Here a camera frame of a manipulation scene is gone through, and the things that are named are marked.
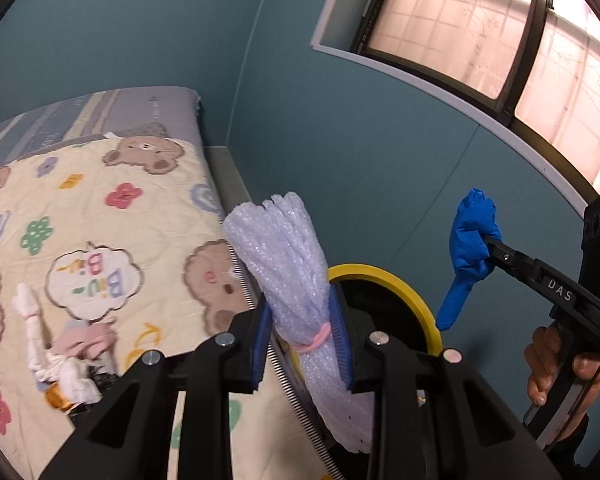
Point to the person's right forearm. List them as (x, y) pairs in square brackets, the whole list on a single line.
[(575, 440)]

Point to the bed with striped grey sheet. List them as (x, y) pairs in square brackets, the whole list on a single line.
[(105, 105)]

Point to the white knotted cloth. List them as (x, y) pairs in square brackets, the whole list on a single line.
[(27, 320)]

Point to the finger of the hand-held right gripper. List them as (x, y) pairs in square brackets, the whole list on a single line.
[(517, 262)]

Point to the bear printed cream blanket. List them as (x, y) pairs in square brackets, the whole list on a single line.
[(130, 200)]

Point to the bubble wrap bundle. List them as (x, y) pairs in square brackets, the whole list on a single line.
[(285, 260)]

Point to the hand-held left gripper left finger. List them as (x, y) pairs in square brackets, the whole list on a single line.
[(262, 345)]

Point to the blue rubber glove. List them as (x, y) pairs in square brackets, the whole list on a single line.
[(472, 240)]

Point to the orange snack wrapper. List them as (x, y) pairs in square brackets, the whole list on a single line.
[(57, 399)]

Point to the yellow rimmed black trash bin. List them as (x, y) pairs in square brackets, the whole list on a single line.
[(380, 274)]

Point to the person's right hand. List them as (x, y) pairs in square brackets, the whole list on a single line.
[(542, 365)]

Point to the window with dark frame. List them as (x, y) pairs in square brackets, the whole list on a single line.
[(455, 35)]

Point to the pink cloth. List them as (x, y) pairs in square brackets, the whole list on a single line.
[(87, 340)]

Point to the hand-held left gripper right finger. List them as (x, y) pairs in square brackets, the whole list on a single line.
[(340, 340)]

